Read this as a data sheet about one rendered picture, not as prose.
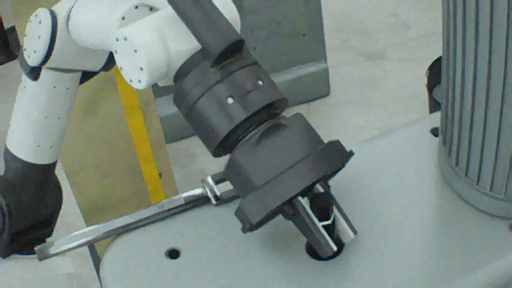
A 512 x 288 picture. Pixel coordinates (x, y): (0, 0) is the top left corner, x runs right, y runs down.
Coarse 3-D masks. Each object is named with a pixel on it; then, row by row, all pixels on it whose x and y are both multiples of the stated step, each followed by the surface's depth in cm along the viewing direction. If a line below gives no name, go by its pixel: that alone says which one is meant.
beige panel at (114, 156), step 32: (32, 0) 220; (96, 96) 254; (128, 96) 259; (96, 128) 263; (128, 128) 268; (160, 128) 274; (64, 160) 265; (96, 160) 271; (128, 160) 277; (160, 160) 283; (96, 192) 280; (128, 192) 287; (160, 192) 292; (96, 256) 320
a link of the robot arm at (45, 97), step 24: (48, 24) 86; (24, 48) 90; (48, 48) 86; (24, 72) 92; (48, 72) 92; (72, 72) 94; (96, 72) 98; (24, 96) 94; (48, 96) 93; (72, 96) 96; (24, 120) 95; (48, 120) 95; (24, 144) 96; (48, 144) 97
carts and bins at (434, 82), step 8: (440, 56) 302; (432, 64) 300; (440, 64) 303; (432, 72) 300; (440, 72) 306; (432, 80) 303; (440, 80) 308; (432, 88) 305; (440, 88) 305; (432, 96) 282; (440, 96) 301; (432, 104) 288; (440, 104) 278; (432, 112) 291
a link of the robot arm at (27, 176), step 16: (16, 160) 97; (0, 176) 99; (16, 176) 98; (32, 176) 98; (48, 176) 100; (16, 192) 98; (32, 192) 99; (48, 192) 103; (16, 208) 97; (32, 208) 101; (48, 208) 105; (16, 224) 98; (32, 224) 103
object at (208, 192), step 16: (224, 176) 78; (192, 192) 77; (208, 192) 77; (224, 192) 76; (144, 208) 76; (160, 208) 75; (176, 208) 75; (96, 224) 75; (112, 224) 75; (128, 224) 74; (144, 224) 75; (64, 240) 73; (80, 240) 73; (96, 240) 74; (48, 256) 72
